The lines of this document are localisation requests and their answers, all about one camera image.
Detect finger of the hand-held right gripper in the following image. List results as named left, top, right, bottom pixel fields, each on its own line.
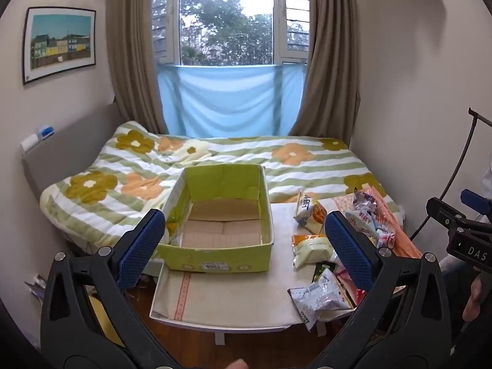
left=426, top=189, right=492, bottom=232

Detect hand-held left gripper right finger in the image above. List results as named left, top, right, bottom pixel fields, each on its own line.
left=307, top=211, right=452, bottom=369

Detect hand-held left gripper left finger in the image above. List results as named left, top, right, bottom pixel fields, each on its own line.
left=40, top=208, right=181, bottom=369

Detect dark green cracker packet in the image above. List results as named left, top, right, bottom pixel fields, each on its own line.
left=312, top=262, right=339, bottom=285

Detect pale yellow orange snack packet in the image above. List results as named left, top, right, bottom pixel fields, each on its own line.
left=290, top=234, right=337, bottom=270

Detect white orange snack packet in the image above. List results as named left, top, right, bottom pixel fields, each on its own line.
left=293, top=189, right=327, bottom=235

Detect silver white snack packet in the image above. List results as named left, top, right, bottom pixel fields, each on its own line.
left=288, top=268, right=356, bottom=331

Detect green cardboard box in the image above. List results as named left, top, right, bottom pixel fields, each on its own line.
left=156, top=163, right=275, bottom=273

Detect person's right hand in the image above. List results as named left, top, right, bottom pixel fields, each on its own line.
left=461, top=275, right=487, bottom=319

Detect green striped floral blanket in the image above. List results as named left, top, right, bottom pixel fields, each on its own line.
left=39, top=121, right=404, bottom=247

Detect beige table cloth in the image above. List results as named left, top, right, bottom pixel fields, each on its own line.
left=152, top=198, right=347, bottom=321

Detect papers on floor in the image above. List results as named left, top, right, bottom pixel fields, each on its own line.
left=24, top=273, right=49, bottom=308

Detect grey headboard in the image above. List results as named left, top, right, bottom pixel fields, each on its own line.
left=21, top=104, right=116, bottom=196

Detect white blue small item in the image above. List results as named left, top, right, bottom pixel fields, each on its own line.
left=21, top=125, right=54, bottom=150

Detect light blue cloth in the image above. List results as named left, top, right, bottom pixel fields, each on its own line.
left=157, top=63, right=308, bottom=138

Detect framed house picture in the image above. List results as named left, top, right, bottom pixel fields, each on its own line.
left=22, top=7, right=97, bottom=85

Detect white framed window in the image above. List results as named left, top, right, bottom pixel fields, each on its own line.
left=152, top=0, right=312, bottom=66

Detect black cable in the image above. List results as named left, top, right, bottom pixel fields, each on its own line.
left=407, top=107, right=492, bottom=241

